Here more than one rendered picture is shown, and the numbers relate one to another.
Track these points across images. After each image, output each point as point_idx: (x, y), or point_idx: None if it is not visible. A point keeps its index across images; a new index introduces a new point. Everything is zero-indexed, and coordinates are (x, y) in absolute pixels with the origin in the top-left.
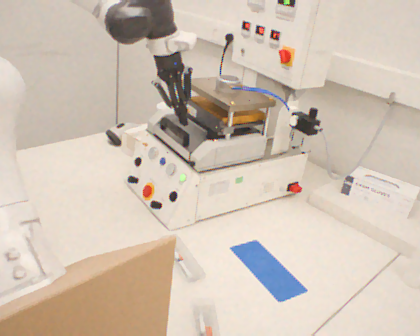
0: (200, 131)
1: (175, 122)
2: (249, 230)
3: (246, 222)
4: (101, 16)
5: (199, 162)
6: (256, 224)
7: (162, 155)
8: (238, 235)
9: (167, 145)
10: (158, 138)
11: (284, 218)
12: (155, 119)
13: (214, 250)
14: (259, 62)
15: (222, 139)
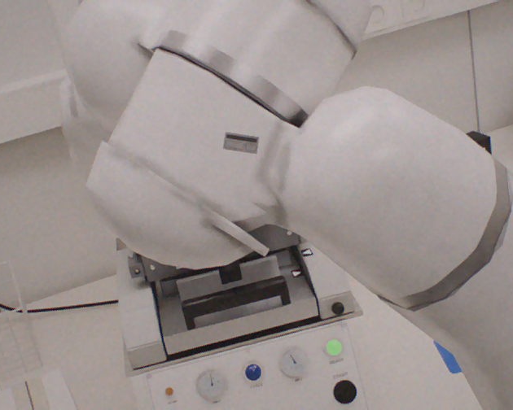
0: (264, 265)
1: (163, 309)
2: (404, 344)
3: (379, 344)
4: None
5: (350, 293)
6: (388, 334)
7: (238, 366)
8: (417, 359)
9: (226, 343)
10: (187, 355)
11: (376, 302)
12: (144, 332)
13: (458, 392)
14: None
15: (303, 245)
